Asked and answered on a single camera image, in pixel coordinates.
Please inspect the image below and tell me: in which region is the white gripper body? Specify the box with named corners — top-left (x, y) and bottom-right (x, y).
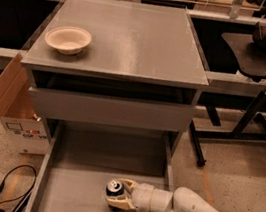
top-left (131, 183), bottom-right (155, 212)

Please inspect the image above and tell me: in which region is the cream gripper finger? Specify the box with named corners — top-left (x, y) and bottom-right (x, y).
top-left (106, 197), bottom-right (135, 211)
top-left (120, 178), bottom-right (138, 194)

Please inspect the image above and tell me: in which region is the blue pepsi can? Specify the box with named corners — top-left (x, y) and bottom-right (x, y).
top-left (105, 179), bottom-right (124, 200)

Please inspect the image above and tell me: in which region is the grey open middle drawer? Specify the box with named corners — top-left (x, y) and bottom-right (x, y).
top-left (25, 123), bottom-right (168, 212)

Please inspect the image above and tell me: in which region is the grey top drawer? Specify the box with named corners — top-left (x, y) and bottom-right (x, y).
top-left (29, 87), bottom-right (195, 132)

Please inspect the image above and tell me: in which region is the grey drawer cabinet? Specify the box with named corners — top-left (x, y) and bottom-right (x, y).
top-left (9, 0), bottom-right (221, 163)

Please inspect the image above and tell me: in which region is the cardboard box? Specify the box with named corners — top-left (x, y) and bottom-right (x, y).
top-left (0, 53), bottom-right (50, 155)

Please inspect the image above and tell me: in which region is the white paper bowl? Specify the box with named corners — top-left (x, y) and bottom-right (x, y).
top-left (45, 26), bottom-right (92, 55)

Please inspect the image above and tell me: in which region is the black side table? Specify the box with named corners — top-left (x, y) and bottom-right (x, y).
top-left (189, 32), bottom-right (266, 167)

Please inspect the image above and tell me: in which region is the black cable on floor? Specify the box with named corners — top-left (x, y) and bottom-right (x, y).
top-left (0, 160), bottom-right (40, 212)

